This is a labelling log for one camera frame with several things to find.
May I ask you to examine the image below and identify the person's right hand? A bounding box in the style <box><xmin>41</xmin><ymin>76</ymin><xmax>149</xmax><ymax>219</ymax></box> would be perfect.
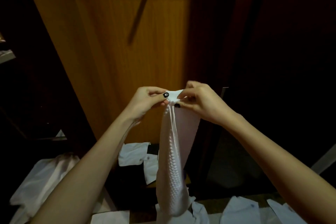
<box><xmin>175</xmin><ymin>81</ymin><xmax>237</xmax><ymax>128</ymax></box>

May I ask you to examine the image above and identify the person's left hand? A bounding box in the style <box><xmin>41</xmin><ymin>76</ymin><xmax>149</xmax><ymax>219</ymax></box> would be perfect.
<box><xmin>129</xmin><ymin>86</ymin><xmax>170</xmax><ymax>123</ymax></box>

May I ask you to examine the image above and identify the white textured garment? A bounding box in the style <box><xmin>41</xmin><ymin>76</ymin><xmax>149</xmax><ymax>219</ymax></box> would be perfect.
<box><xmin>155</xmin><ymin>89</ymin><xmax>201</xmax><ymax>218</ymax></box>

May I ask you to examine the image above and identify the person's left forearm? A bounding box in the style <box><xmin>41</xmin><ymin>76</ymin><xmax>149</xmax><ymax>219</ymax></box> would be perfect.
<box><xmin>29</xmin><ymin>115</ymin><xmax>142</xmax><ymax>224</ymax></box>

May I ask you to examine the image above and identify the person's right forearm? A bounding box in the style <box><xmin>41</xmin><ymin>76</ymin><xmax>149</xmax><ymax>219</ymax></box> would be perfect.
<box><xmin>222</xmin><ymin>112</ymin><xmax>336</xmax><ymax>224</ymax></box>

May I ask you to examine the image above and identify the wooden wardrobe door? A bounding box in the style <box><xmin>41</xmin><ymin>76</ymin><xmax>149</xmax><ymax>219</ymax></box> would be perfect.
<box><xmin>20</xmin><ymin>0</ymin><xmax>231</xmax><ymax>145</ymax></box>

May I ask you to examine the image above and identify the white shirt with black label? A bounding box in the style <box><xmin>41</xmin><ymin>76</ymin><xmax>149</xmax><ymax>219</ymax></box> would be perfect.
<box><xmin>118</xmin><ymin>142</ymin><xmax>160</xmax><ymax>185</ymax></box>

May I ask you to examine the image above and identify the large crumpled white shirt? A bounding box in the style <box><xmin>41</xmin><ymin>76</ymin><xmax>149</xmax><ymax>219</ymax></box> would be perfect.
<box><xmin>9</xmin><ymin>152</ymin><xmax>117</xmax><ymax>224</ymax></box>

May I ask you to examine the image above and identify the white slanted bar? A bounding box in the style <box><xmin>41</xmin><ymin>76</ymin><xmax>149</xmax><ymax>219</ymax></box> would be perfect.
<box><xmin>310</xmin><ymin>143</ymin><xmax>336</xmax><ymax>175</ymax></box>

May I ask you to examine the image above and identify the light shelf board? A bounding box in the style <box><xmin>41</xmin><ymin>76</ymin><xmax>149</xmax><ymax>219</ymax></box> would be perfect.
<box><xmin>0</xmin><ymin>50</ymin><xmax>16</xmax><ymax>65</ymax></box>

